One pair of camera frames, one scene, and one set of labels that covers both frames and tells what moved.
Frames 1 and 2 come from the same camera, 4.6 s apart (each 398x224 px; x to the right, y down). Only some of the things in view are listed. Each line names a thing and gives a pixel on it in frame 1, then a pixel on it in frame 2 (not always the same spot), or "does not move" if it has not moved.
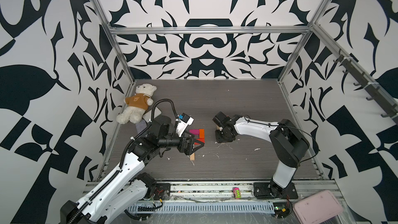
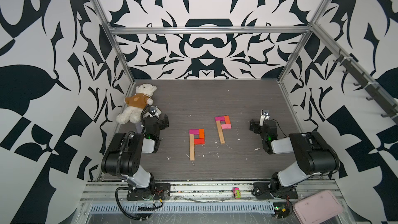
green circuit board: [282, 209] does not move
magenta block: [194, 131] does not move
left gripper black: [187, 149] → [162, 123]
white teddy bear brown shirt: [138, 103] does not move
